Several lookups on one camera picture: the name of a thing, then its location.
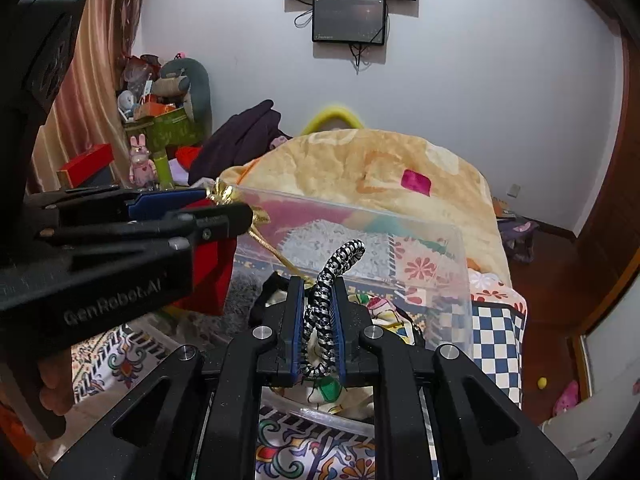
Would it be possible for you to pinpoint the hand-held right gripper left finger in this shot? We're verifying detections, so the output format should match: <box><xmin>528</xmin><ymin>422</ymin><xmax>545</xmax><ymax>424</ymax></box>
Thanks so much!
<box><xmin>50</xmin><ymin>271</ymin><xmax>307</xmax><ymax>480</ymax></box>

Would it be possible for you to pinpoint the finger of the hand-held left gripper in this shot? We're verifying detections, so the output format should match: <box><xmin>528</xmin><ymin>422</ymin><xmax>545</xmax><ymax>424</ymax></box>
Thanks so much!
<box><xmin>34</xmin><ymin>203</ymin><xmax>255</xmax><ymax>262</ymax></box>
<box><xmin>25</xmin><ymin>186</ymin><xmax>210</xmax><ymax>223</ymax></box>

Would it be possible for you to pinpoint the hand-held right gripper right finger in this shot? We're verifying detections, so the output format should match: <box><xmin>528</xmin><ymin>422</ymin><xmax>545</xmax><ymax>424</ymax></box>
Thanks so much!
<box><xmin>331</xmin><ymin>276</ymin><xmax>582</xmax><ymax>480</ymax></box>

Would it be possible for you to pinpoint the black white braided rope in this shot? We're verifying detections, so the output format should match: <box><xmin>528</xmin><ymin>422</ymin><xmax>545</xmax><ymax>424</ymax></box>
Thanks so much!
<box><xmin>298</xmin><ymin>239</ymin><xmax>366</xmax><ymax>381</ymax></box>

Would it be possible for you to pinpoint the red pouch with gold cord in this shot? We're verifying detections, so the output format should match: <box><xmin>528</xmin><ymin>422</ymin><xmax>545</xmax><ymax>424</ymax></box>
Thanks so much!
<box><xmin>172</xmin><ymin>180</ymin><xmax>321</xmax><ymax>317</ymax></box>

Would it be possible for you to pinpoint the clear plastic storage box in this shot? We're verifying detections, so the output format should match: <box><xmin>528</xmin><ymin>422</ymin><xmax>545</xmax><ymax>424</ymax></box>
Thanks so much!
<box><xmin>227</xmin><ymin>185</ymin><xmax>475</xmax><ymax>441</ymax></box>

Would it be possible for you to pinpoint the pink soft toy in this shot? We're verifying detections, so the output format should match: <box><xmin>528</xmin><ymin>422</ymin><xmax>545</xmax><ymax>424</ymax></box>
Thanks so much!
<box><xmin>552</xmin><ymin>380</ymin><xmax>581</xmax><ymax>419</ymax></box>

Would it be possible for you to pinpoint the person's left hand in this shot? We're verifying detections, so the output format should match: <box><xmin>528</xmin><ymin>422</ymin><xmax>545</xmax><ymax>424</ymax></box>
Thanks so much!
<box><xmin>38</xmin><ymin>346</ymin><xmax>77</xmax><ymax>417</ymax></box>

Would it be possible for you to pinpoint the green cylinder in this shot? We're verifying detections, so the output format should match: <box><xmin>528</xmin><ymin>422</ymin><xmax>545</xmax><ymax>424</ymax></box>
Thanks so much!
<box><xmin>152</xmin><ymin>150</ymin><xmax>174</xmax><ymax>184</ymax></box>

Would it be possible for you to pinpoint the pink rabbit figure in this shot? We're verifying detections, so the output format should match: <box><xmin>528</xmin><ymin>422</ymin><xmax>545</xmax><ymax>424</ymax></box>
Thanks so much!
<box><xmin>127</xmin><ymin>135</ymin><xmax>157</xmax><ymax>189</ymax></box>

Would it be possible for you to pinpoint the grey fluffy cloth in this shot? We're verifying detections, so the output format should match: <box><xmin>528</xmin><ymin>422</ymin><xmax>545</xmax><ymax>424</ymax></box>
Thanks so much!
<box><xmin>170</xmin><ymin>267</ymin><xmax>268</xmax><ymax>356</ymax></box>

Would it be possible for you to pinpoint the green cardboard box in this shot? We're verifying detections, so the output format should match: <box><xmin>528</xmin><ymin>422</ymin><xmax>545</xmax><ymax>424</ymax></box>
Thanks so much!
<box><xmin>134</xmin><ymin>107</ymin><xmax>199</xmax><ymax>149</ymax></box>

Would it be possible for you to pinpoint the red flat box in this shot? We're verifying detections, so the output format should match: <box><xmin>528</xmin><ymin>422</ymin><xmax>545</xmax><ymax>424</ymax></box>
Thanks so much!
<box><xmin>56</xmin><ymin>143</ymin><xmax>115</xmax><ymax>187</ymax></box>

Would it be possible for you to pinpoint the dark purple cloth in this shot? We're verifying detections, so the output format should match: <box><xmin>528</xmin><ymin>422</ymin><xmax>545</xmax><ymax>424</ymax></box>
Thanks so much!
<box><xmin>189</xmin><ymin>100</ymin><xmax>289</xmax><ymax>184</ymax></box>

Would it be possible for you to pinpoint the grey plush toy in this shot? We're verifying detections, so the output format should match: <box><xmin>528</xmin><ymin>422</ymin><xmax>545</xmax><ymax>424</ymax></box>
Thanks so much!
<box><xmin>152</xmin><ymin>56</ymin><xmax>212</xmax><ymax>133</ymax></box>

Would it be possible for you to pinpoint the patterned bed sheet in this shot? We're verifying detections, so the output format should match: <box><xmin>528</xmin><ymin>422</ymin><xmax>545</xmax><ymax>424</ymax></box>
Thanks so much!
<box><xmin>70</xmin><ymin>322</ymin><xmax>377</xmax><ymax>480</ymax></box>

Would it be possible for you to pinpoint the striped pink curtain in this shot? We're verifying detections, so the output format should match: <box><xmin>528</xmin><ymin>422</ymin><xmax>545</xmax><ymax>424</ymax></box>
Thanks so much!
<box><xmin>27</xmin><ymin>0</ymin><xmax>162</xmax><ymax>196</ymax></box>

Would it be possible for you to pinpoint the orange fleece blanket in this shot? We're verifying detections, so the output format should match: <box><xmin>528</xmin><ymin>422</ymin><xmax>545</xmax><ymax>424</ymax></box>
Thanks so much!
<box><xmin>217</xmin><ymin>127</ymin><xmax>512</xmax><ymax>291</ymax></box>

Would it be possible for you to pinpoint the blue white checkered blanket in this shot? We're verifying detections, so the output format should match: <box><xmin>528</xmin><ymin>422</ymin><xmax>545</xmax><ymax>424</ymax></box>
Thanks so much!
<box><xmin>467</xmin><ymin>270</ymin><xmax>529</xmax><ymax>411</ymax></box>

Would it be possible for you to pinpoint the purple bag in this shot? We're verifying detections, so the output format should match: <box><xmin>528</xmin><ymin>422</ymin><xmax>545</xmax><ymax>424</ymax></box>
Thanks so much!
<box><xmin>497</xmin><ymin>217</ymin><xmax>541</xmax><ymax>264</ymax></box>

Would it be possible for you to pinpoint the white cabinet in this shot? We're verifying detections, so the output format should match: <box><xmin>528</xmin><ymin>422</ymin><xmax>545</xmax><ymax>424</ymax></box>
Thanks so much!
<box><xmin>540</xmin><ymin>280</ymin><xmax>640</xmax><ymax>461</ymax></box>

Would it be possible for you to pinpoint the yellow plush ring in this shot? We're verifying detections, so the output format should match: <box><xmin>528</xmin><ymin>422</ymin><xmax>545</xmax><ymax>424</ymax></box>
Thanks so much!
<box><xmin>300</xmin><ymin>101</ymin><xmax>369</xmax><ymax>137</ymax></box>

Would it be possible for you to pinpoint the black screen cable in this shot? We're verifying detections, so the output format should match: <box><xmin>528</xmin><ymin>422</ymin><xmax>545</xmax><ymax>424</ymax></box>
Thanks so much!
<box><xmin>349</xmin><ymin>42</ymin><xmax>369</xmax><ymax>75</ymax></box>

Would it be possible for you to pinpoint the small black wall screen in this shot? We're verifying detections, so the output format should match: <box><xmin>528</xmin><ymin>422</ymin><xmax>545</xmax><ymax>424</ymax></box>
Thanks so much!
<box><xmin>311</xmin><ymin>0</ymin><xmax>389</xmax><ymax>45</ymax></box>

